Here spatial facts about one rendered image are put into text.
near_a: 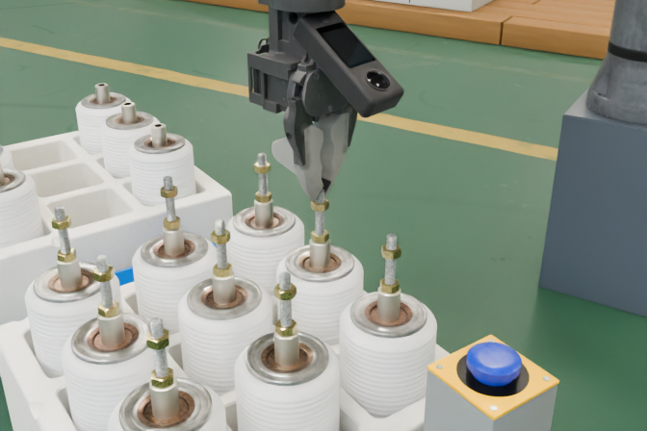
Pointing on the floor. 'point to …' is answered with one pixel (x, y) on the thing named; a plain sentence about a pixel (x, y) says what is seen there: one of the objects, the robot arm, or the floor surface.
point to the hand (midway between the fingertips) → (323, 188)
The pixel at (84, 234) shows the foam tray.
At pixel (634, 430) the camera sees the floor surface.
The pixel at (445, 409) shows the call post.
